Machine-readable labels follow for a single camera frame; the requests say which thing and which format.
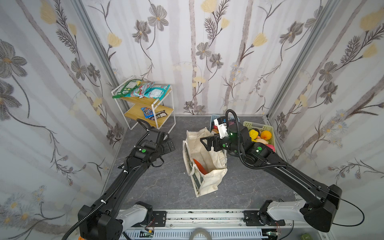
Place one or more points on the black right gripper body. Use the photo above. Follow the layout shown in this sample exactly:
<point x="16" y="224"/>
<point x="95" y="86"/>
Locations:
<point x="216" y="142"/>

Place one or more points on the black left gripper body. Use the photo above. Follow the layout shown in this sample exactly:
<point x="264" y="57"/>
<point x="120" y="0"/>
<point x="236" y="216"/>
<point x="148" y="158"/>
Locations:
<point x="167" y="145"/>

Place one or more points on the cream canvas grocery bag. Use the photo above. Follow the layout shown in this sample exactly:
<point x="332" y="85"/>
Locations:
<point x="214" y="162"/>

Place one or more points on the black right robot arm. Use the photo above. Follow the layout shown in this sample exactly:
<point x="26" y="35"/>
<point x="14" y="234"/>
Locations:
<point x="319" y="204"/>

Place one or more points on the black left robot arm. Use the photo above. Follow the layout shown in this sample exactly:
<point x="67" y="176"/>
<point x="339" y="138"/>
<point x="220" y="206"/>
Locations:
<point x="120" y="186"/>

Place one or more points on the yellow citron toy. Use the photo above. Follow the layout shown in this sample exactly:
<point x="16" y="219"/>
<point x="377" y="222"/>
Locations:
<point x="254" y="134"/>

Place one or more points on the green plastic fruit basket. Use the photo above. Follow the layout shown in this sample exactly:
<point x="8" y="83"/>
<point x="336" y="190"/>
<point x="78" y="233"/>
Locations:
<point x="260" y="133"/>

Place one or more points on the dark brown candy bar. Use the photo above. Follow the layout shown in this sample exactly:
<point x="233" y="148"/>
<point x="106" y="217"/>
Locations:
<point x="158" y="115"/>

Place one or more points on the beige pear toy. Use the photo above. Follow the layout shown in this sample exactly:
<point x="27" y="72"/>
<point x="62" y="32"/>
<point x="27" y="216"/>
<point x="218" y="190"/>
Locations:
<point x="262" y="141"/>

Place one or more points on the blue candy bar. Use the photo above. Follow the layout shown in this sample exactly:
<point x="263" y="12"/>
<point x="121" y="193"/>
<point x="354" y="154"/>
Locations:
<point x="148" y="113"/>

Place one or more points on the orange fruit toy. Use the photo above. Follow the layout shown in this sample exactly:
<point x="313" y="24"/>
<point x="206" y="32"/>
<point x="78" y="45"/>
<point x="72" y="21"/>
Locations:
<point x="266" y="135"/>

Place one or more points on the pink dragon fruit toy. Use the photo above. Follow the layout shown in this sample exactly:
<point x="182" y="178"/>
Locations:
<point x="271" y="147"/>

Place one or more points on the red teal snack packet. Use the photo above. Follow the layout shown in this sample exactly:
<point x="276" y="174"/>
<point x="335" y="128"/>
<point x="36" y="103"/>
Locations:
<point x="141" y="90"/>

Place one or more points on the green snack packet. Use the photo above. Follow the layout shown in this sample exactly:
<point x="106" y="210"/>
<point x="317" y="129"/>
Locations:
<point x="125" y="89"/>

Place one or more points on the white wire two-tier shelf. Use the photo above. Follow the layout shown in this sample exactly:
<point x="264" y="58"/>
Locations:
<point x="134" y="113"/>

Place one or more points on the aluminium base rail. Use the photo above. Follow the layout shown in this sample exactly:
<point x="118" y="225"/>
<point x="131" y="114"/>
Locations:
<point x="219" y="225"/>

